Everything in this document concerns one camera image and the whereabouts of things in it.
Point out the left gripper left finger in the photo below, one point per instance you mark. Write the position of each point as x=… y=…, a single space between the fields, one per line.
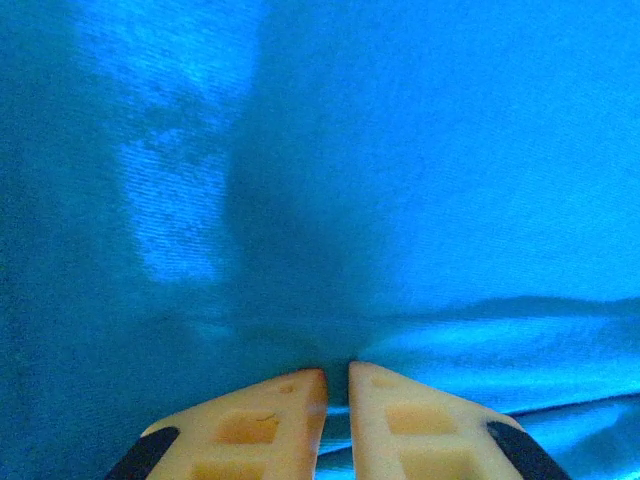
x=250 y=430

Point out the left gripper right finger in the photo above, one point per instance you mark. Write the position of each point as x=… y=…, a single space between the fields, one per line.
x=425 y=430

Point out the blue t-shirt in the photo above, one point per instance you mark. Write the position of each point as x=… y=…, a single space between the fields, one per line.
x=350 y=175

